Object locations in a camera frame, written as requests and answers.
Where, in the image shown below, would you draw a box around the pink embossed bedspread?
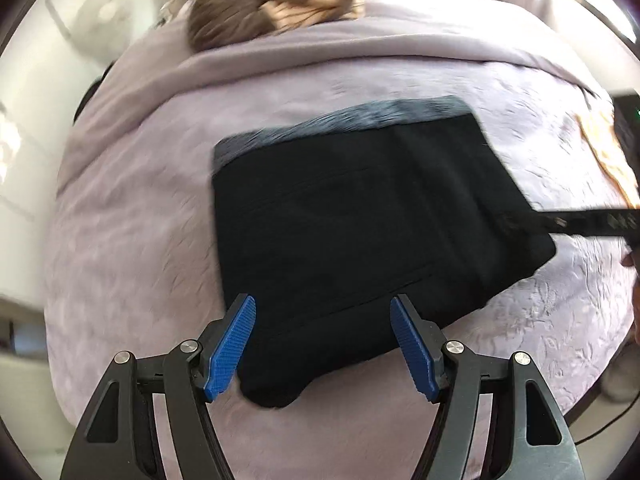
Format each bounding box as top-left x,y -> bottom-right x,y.
44,0 -> 632,479

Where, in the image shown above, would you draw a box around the brown striped pillow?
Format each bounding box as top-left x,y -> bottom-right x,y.
186,0 -> 364,52

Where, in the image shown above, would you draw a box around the black pants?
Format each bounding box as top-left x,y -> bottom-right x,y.
212,112 -> 555,408

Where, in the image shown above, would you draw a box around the blue floral patterned cloth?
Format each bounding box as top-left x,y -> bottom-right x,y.
213,96 -> 472,174

